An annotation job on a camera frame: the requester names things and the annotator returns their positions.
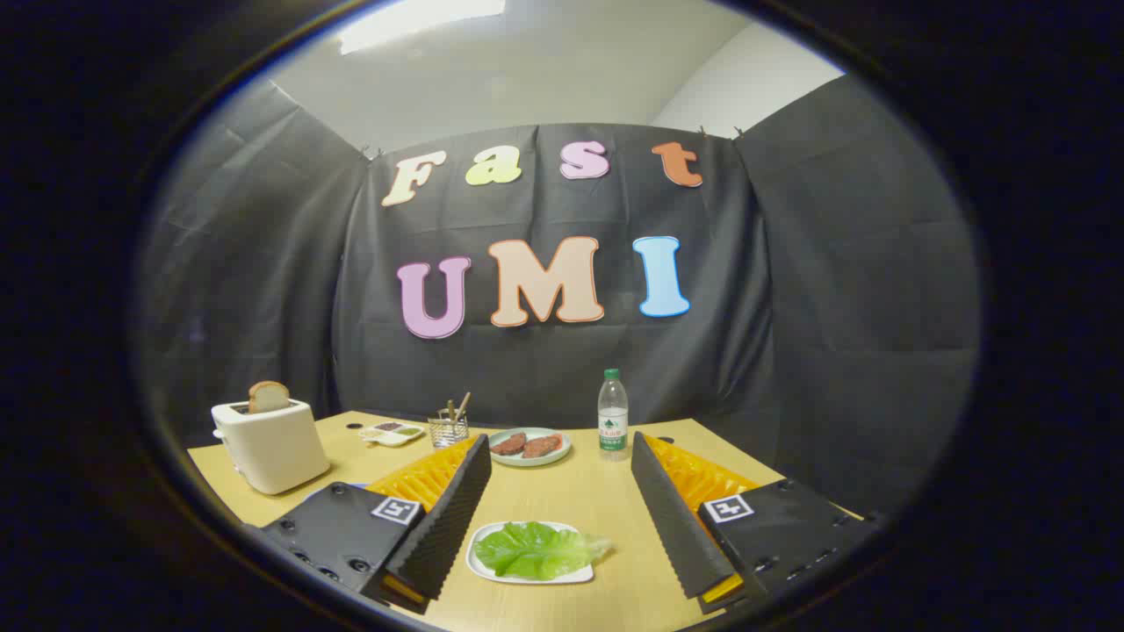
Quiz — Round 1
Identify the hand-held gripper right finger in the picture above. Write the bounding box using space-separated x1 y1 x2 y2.
630 431 883 615

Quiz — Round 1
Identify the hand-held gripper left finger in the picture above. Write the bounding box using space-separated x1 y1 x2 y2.
241 434 493 615

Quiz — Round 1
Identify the green lettuce leaf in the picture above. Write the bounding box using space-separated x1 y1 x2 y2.
474 521 614 581

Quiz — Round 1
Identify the metal mesh utensil holder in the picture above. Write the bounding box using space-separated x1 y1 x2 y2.
428 414 470 449

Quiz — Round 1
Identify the white divided condiment dish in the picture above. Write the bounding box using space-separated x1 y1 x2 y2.
359 421 426 448

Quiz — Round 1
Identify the white rounded square plate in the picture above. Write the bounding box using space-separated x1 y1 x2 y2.
465 521 595 585

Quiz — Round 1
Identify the pale green round plate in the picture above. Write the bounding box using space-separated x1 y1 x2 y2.
487 427 573 467

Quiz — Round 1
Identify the clear green-capped water bottle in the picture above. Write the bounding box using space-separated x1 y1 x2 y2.
598 369 630 462

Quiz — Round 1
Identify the black backdrop cloth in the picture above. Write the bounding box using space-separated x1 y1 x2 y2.
140 75 980 519

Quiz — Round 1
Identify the white toaster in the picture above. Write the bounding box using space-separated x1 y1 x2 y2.
211 399 332 495

